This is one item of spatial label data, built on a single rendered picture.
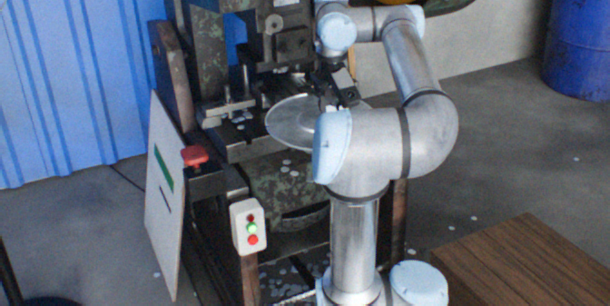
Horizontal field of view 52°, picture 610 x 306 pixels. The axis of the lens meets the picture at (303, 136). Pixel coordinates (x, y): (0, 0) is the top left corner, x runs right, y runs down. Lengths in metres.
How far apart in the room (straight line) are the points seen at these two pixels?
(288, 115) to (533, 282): 0.80
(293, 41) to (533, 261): 0.91
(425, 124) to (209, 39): 1.05
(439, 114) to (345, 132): 0.16
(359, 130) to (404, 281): 0.42
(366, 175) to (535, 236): 1.08
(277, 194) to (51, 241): 1.23
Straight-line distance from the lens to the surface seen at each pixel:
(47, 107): 2.90
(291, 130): 1.57
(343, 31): 1.28
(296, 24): 1.70
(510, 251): 1.92
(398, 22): 1.28
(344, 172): 0.97
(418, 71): 1.13
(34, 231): 2.79
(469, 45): 3.79
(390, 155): 0.97
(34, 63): 2.82
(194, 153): 1.56
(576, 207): 2.78
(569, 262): 1.93
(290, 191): 1.72
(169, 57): 1.98
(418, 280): 1.29
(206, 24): 1.89
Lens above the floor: 1.55
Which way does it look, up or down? 30 degrees down
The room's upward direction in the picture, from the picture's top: 3 degrees counter-clockwise
